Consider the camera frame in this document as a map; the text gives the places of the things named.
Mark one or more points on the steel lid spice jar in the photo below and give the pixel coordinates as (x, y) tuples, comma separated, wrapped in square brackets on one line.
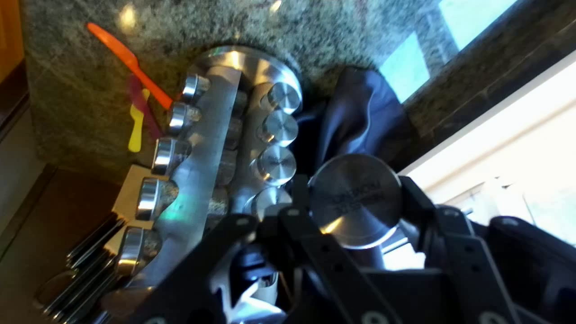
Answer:
[(357, 198)]

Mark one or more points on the black knife handles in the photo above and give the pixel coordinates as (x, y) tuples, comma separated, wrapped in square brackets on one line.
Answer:
[(73, 295)]

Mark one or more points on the dark window curtain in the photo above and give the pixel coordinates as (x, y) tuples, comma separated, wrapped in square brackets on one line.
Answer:
[(361, 115)]

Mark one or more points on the white window frame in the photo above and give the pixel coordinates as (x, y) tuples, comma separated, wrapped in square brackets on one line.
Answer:
[(518, 158)]

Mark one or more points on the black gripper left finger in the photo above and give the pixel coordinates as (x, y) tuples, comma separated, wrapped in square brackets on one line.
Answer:
[(334, 273)]

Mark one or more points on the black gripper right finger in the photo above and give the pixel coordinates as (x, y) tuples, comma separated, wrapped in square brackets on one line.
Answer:
[(451, 243)]

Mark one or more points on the dark red plastic knife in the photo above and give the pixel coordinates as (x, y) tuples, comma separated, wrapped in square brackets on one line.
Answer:
[(140, 95)]

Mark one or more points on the steel rotating jar stand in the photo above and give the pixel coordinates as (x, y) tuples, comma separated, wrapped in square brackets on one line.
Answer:
[(226, 151)]

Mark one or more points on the wooden knife block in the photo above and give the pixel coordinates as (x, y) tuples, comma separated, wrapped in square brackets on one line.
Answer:
[(129, 191)]

